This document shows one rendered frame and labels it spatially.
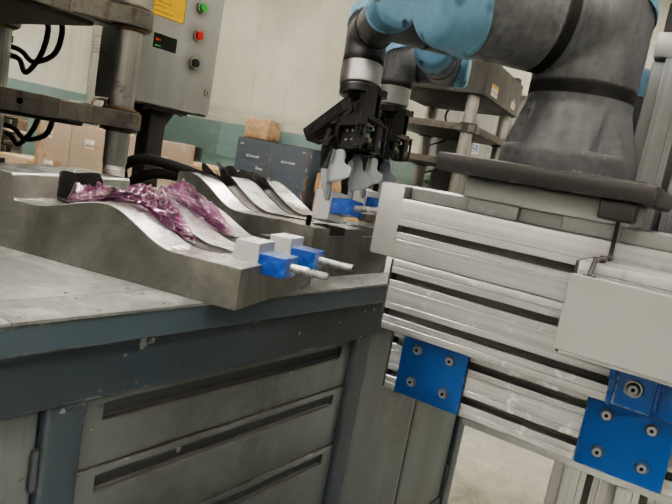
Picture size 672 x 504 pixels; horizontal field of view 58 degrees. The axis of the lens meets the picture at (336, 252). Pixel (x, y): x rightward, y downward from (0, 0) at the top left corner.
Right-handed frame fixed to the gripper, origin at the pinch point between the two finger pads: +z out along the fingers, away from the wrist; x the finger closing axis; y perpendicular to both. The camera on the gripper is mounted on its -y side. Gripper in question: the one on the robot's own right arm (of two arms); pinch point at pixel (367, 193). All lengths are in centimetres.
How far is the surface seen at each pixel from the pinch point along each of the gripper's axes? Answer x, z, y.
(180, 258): -67, 10, 17
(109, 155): -27, 3, -61
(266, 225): -36.1, 7.8, 3.3
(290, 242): -48, 7, 20
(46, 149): 151, 25, -423
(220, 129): 530, -25, -633
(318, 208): -31.7, 3.0, 11.0
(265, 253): -58, 8, 23
